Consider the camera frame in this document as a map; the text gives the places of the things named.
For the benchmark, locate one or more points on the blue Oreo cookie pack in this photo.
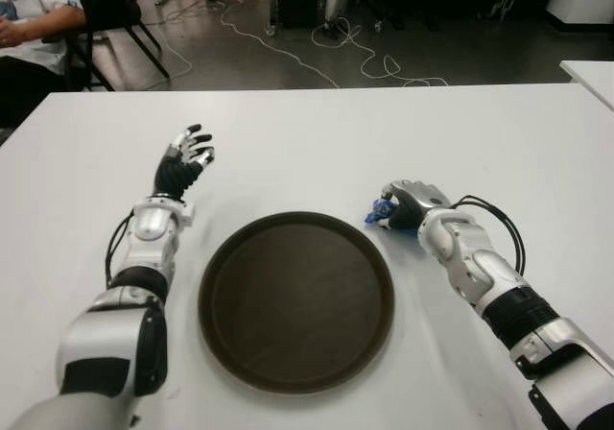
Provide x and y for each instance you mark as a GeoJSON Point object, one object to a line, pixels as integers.
{"type": "Point", "coordinates": [376, 214]}

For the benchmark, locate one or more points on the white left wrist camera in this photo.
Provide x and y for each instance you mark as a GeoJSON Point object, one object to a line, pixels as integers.
{"type": "Point", "coordinates": [188, 214]}

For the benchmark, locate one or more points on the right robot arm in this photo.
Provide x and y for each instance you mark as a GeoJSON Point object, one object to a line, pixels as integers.
{"type": "Point", "coordinates": [479, 257]}

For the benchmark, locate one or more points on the white neighbouring table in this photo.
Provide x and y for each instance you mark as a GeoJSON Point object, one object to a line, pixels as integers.
{"type": "Point", "coordinates": [595, 77]}

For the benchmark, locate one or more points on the round dark brown tray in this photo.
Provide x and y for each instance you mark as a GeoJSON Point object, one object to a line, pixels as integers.
{"type": "Point", "coordinates": [297, 305]}

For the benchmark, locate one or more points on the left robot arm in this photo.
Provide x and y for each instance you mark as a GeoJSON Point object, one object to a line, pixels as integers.
{"type": "Point", "coordinates": [105, 339]}

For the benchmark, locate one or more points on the seated person in white shirt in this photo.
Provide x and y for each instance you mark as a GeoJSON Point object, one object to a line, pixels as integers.
{"type": "Point", "coordinates": [29, 7]}

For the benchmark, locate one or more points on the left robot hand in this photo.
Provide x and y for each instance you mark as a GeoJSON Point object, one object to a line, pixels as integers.
{"type": "Point", "coordinates": [175, 173]}

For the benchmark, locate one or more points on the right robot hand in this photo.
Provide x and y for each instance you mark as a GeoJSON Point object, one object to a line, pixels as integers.
{"type": "Point", "coordinates": [422, 197]}

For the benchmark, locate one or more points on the black chair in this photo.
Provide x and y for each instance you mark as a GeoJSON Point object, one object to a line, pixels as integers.
{"type": "Point", "coordinates": [110, 7]}

